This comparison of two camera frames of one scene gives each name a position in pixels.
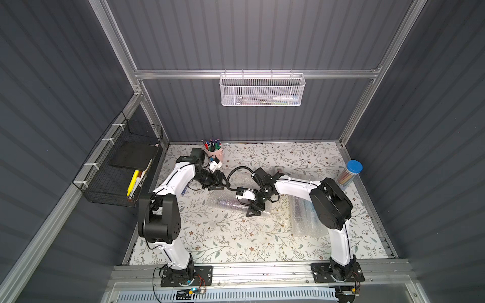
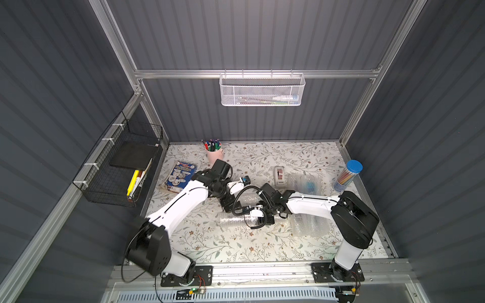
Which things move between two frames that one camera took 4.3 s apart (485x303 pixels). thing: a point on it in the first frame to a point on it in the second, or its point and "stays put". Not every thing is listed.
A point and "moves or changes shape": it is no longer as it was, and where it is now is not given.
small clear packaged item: x=279 y=169 stays put
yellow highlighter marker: x=132 y=182 stays put
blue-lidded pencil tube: x=353 y=168 stays put
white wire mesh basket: x=257 y=89 stays put
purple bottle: x=228 y=199 moves or changes shape
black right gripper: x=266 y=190 to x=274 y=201
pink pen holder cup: x=218 y=153 stays put
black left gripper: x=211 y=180 to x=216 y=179
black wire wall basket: x=117 y=161 stays put
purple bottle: x=231 y=203 moves or changes shape
